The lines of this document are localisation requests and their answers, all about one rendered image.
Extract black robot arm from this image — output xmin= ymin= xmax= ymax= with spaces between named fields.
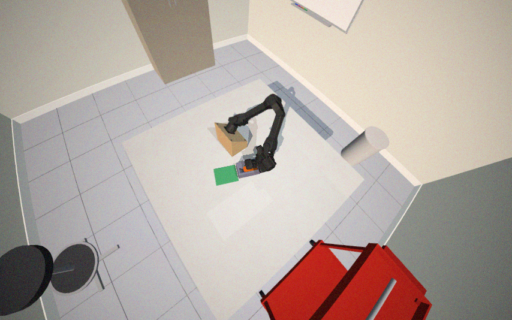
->
xmin=224 ymin=94 xmax=286 ymax=173

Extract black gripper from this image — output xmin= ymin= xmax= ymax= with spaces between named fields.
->
xmin=245 ymin=154 xmax=262 ymax=170

